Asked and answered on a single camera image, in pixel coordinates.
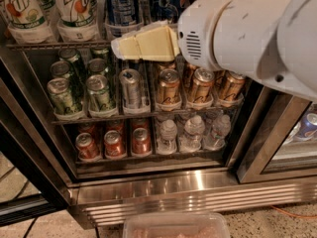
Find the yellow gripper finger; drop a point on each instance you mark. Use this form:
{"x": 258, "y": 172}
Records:
{"x": 155, "y": 43}

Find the blue pepsi can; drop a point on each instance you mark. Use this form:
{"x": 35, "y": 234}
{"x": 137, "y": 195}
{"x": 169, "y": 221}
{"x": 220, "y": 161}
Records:
{"x": 165, "y": 10}

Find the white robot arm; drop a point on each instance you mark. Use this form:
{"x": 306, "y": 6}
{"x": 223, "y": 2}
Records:
{"x": 273, "y": 42}

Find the middle gold can left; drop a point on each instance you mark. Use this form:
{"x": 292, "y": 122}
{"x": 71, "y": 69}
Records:
{"x": 162, "y": 65}

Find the gold can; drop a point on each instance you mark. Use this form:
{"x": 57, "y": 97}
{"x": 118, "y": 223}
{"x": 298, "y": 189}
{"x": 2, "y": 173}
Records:
{"x": 162, "y": 65}
{"x": 188, "y": 72}
{"x": 168, "y": 87}
{"x": 201, "y": 83}
{"x": 231, "y": 86}

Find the front gold can left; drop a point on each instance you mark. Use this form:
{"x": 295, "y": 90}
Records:
{"x": 168, "y": 87}

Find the silver grey can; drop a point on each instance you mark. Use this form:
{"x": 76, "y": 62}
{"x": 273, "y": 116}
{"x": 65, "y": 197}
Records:
{"x": 131, "y": 85}

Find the blue white tall can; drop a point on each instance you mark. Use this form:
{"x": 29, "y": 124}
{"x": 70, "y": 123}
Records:
{"x": 123, "y": 12}

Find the front gold can middle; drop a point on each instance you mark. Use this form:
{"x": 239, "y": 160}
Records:
{"x": 201, "y": 83}

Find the green can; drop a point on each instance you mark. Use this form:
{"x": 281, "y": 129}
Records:
{"x": 73, "y": 56}
{"x": 98, "y": 66}
{"x": 63, "y": 69}
{"x": 99, "y": 93}
{"x": 64, "y": 101}

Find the front gold can right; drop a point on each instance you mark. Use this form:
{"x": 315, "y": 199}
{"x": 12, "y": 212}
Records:
{"x": 231, "y": 86}

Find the back left green can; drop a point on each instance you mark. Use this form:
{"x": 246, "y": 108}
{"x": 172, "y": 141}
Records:
{"x": 73, "y": 56}

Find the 7up can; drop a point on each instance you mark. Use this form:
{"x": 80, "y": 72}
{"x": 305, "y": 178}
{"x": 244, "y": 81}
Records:
{"x": 25, "y": 14}
{"x": 76, "y": 13}

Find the middle left green can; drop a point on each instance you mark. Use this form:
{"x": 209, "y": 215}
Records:
{"x": 63, "y": 69}

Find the front right orange can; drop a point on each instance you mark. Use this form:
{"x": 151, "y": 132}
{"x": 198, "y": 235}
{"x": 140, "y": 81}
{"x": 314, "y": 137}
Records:
{"x": 141, "y": 143}

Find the orange can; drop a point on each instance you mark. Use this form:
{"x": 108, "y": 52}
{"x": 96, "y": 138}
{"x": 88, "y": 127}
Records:
{"x": 141, "y": 143}
{"x": 114, "y": 146}
{"x": 87, "y": 148}

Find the stainless steel fridge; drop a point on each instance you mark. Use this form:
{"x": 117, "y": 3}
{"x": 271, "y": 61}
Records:
{"x": 261, "y": 163}

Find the front left green can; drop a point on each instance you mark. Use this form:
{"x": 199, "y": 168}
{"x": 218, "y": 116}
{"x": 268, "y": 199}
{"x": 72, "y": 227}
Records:
{"x": 64, "y": 101}

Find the front middle orange can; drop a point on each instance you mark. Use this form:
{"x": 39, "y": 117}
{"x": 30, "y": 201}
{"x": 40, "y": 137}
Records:
{"x": 114, "y": 146}

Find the front left orange can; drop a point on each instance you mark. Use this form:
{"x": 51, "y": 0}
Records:
{"x": 87, "y": 148}

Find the left 7up can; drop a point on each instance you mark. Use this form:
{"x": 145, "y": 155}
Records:
{"x": 25, "y": 14}

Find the blue can behind glass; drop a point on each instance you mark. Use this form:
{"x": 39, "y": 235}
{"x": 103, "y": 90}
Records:
{"x": 308, "y": 127}

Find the middle water bottle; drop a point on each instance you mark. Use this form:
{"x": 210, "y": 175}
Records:
{"x": 190, "y": 141}

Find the left water bottle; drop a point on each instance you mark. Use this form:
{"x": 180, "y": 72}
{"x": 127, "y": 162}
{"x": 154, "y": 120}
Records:
{"x": 167, "y": 137}

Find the clear plastic container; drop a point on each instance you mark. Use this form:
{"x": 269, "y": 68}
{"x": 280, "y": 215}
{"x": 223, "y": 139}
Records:
{"x": 176, "y": 225}

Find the top wire shelf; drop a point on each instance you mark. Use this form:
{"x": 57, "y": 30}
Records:
{"x": 57, "y": 46}

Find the wire shelf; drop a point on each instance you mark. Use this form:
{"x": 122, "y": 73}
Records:
{"x": 57, "y": 46}
{"x": 142, "y": 115}

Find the middle wire shelf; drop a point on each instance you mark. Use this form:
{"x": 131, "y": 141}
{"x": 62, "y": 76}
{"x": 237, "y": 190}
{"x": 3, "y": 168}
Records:
{"x": 142, "y": 115}

